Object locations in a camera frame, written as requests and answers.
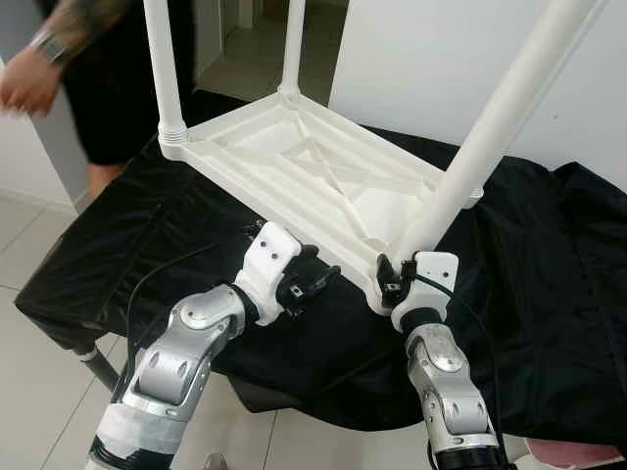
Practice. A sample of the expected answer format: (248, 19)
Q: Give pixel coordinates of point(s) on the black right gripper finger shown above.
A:
(385, 271)

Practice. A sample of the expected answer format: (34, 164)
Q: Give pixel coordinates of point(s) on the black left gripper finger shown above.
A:
(308, 258)
(325, 277)

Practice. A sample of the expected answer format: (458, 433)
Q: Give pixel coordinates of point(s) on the white plastic table top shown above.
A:
(294, 176)

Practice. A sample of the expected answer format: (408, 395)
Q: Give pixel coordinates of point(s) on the white plastic table leg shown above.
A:
(600, 8)
(490, 127)
(292, 44)
(165, 59)

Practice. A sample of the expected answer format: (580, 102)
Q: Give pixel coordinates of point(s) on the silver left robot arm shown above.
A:
(176, 362)

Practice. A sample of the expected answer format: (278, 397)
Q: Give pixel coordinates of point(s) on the tattooed person forearm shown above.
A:
(93, 18)

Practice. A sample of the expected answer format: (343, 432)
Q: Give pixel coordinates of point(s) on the bare person hand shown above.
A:
(29, 86)

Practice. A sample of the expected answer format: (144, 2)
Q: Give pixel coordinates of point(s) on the grey robot foot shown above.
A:
(216, 461)

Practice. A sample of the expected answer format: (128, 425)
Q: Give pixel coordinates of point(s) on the pink stool seat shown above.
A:
(578, 450)

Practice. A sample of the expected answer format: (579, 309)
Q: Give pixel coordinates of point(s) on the person in black clothes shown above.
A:
(118, 98)

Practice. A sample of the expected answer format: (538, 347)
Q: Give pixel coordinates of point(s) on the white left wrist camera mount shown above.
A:
(266, 264)

